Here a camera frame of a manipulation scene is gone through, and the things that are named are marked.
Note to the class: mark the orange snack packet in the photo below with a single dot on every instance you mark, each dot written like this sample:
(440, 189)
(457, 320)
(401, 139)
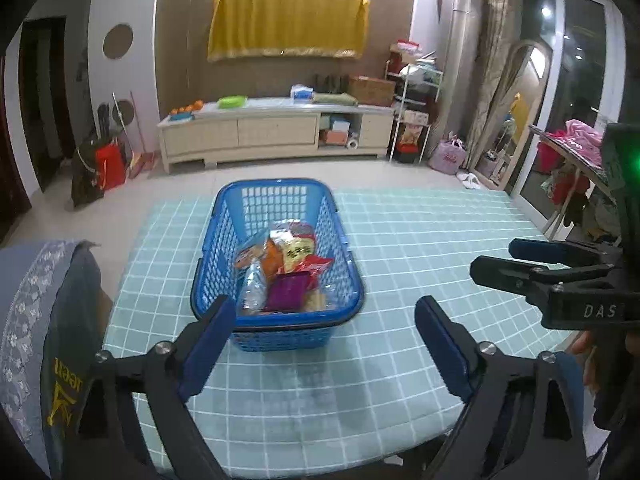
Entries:
(274, 260)

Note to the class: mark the pink tote bag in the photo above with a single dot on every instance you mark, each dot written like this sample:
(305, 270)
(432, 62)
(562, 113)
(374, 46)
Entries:
(447, 156)

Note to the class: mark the white tape roll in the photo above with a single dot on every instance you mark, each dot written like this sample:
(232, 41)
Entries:
(352, 143)

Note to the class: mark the beige low cabinet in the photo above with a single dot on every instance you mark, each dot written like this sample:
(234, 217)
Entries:
(250, 132)

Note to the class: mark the arched standing mirror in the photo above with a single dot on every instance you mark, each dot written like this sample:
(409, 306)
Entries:
(505, 110)

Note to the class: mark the white shelf rack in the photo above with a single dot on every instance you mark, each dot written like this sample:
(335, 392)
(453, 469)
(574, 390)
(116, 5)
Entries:
(415, 110)

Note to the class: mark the yellow hanging cloth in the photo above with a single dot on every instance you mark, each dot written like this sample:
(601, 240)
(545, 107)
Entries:
(287, 22)

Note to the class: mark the green plastic bowl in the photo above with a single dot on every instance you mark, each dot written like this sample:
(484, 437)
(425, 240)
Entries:
(231, 102)

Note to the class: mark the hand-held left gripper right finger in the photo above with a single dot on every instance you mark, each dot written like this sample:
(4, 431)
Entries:
(442, 350)

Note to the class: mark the purple snack packet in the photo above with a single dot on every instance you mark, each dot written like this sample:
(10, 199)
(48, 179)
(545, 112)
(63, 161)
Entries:
(287, 291)

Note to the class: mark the wooden folding table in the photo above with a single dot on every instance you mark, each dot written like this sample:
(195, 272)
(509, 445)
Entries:
(575, 162)

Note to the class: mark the dark cloth yellow print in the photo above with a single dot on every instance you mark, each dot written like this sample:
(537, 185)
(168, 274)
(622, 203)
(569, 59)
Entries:
(70, 350)

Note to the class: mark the red hanging clothes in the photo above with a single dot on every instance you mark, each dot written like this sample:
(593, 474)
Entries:
(567, 192)

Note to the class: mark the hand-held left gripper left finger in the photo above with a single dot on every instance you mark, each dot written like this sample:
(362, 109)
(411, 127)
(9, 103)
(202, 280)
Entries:
(210, 345)

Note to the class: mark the clear plastic snack bag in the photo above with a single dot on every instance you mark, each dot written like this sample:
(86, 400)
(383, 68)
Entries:
(252, 287)

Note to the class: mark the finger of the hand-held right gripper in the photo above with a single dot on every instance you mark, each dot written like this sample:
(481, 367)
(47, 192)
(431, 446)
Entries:
(505, 272)
(537, 251)

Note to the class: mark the blue plastic basket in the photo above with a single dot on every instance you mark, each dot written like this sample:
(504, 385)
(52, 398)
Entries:
(272, 340)

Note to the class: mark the broom with red head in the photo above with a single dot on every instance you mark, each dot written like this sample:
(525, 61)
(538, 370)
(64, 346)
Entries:
(142, 162)

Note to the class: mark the glass sliding door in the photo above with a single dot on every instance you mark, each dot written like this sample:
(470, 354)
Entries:
(575, 60)

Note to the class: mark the pair of white slippers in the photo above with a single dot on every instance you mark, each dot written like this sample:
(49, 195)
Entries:
(469, 181)

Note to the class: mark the pink cloth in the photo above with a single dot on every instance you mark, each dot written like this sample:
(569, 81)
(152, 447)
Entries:
(580, 140)

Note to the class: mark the red paper bag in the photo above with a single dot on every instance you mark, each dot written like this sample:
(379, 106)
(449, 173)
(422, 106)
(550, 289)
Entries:
(111, 167)

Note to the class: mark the red snack packet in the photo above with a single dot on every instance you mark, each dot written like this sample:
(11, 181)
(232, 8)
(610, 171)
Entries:
(315, 265)

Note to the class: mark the orange box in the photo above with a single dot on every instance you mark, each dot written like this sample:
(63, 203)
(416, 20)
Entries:
(336, 138)

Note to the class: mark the pile of oranges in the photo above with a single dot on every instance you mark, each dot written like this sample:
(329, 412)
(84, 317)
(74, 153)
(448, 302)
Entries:
(186, 107)

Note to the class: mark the patterned beige curtain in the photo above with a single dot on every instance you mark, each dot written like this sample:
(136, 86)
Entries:
(492, 60)

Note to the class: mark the folded green cloth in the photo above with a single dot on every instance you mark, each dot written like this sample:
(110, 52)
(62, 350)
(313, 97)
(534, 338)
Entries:
(334, 99)

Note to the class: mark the teal checked tablecloth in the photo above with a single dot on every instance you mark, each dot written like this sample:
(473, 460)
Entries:
(400, 240)

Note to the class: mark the dark wooden door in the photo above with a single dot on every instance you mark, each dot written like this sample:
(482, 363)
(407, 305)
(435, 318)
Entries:
(45, 105)

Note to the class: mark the tall standing air conditioner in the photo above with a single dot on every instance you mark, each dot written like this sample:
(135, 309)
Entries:
(459, 70)

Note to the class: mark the orange sausage packet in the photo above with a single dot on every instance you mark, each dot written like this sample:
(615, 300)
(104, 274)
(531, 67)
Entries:
(247, 256)

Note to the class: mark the red and yellow snack pouch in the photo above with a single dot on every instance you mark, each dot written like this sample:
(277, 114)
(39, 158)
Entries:
(296, 250)

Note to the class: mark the brown cardboard box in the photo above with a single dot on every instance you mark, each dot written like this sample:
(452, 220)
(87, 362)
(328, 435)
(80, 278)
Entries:
(371, 91)

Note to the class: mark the black bag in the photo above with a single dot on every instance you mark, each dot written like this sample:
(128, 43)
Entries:
(85, 175)

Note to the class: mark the person's right hand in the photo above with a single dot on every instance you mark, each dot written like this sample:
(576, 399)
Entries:
(585, 360)

